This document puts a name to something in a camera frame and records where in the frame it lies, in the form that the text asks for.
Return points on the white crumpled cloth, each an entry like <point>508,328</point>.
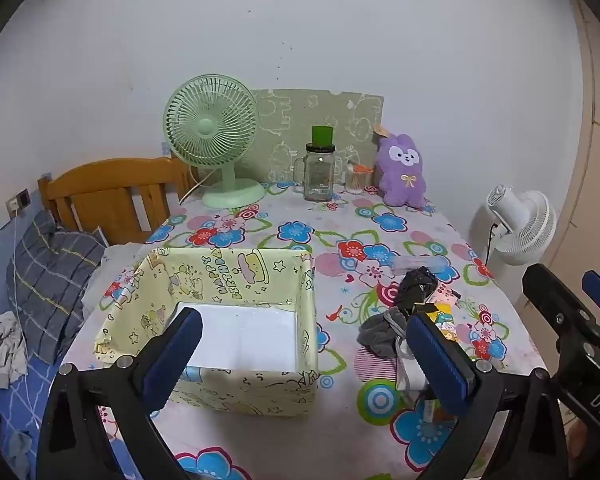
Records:
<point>2,350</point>

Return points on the white soft packet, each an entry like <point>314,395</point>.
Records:
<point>410,377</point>

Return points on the white standing fan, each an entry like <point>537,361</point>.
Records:
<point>525,225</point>

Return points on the black plastic bag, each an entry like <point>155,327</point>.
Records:
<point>415,287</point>

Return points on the yellow cartoon fabric storage box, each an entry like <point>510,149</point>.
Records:
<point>260,270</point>

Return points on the clear plastic tube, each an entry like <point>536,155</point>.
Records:
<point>420,264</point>

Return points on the purple plush bunny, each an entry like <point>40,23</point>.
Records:
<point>402,180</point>

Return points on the grey sock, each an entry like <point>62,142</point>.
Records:
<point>380,332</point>

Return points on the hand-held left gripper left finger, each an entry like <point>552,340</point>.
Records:
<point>172,355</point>

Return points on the green printed board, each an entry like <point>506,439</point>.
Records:
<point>290,120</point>

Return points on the grey plaid pillow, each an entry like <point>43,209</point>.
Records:
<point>50,280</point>

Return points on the floral tablecloth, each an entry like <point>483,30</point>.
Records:
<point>330,240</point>

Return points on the wall socket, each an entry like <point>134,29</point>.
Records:
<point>24,198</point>

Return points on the person's right hand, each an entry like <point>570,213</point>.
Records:
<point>576,440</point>

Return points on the blue grid bed sheet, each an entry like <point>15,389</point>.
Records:
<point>25,410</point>

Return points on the glass jar mug green lid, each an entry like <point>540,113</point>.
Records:
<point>320,175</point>

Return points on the green desk fan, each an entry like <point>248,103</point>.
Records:
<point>210,127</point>

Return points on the yellow green cartoon packet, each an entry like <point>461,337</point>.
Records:
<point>442,327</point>

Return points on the cotton swab container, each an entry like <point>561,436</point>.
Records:
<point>355,182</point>

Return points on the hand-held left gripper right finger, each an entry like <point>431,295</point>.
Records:
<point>437,355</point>

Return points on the white blanket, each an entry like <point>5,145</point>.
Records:
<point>120,260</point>

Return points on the wooden bed headboard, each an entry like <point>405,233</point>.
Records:
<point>110,195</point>

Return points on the beige door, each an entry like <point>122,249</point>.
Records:
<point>595,160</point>

